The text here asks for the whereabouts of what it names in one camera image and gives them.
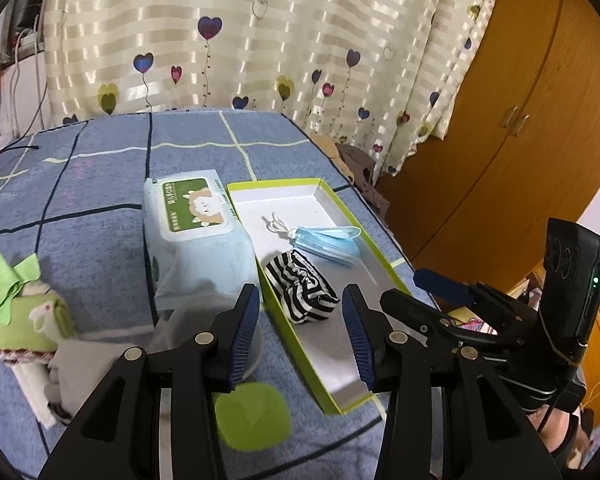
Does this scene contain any wooden wardrobe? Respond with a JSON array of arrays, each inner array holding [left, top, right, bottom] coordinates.
[[375, 0, 600, 311]]

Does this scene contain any black cable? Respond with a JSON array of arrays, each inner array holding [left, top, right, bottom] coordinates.
[[0, 144, 41, 183]]

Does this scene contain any white cable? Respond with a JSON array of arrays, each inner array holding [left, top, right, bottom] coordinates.
[[11, 26, 50, 135]]

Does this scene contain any light blue wet wipes pack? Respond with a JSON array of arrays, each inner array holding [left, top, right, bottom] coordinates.
[[143, 169, 261, 312]]

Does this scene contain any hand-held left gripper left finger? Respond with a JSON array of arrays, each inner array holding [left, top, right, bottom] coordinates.
[[39, 284, 261, 480]]

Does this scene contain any heart print striped curtain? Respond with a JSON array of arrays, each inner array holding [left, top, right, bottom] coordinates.
[[42, 0, 506, 181]]

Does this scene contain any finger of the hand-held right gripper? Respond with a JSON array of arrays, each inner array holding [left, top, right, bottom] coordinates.
[[413, 268, 538, 333], [379, 287, 481, 356]]

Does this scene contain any white folded cloth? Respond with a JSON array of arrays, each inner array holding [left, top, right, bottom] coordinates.
[[10, 355, 58, 429]]

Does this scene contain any brown clothes pile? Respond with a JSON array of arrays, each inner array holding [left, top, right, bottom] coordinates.
[[312, 132, 392, 213]]

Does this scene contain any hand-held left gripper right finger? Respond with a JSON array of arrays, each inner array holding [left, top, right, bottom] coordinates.
[[341, 284, 563, 480]]

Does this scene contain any grey cloth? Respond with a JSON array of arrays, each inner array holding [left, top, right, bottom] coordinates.
[[47, 339, 153, 418]]

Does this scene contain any lime green cardboard box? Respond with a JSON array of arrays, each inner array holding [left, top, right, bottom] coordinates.
[[226, 178, 416, 416]]

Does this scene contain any black white striped sock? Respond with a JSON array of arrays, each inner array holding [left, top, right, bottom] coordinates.
[[264, 249, 341, 325]]

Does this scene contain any lime green plastic lid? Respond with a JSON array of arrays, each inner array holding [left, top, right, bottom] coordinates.
[[214, 382, 294, 452]]

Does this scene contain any person's right hand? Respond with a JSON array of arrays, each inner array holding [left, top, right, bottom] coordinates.
[[530, 405, 593, 468]]

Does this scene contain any white string loop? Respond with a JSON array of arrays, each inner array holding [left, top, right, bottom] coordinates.
[[262, 212, 299, 237]]

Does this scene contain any blue face mask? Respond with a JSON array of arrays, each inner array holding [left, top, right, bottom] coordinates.
[[287, 226, 362, 266]]

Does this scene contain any blue plaid bed sheet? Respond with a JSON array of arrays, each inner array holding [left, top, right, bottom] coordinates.
[[0, 109, 441, 480]]

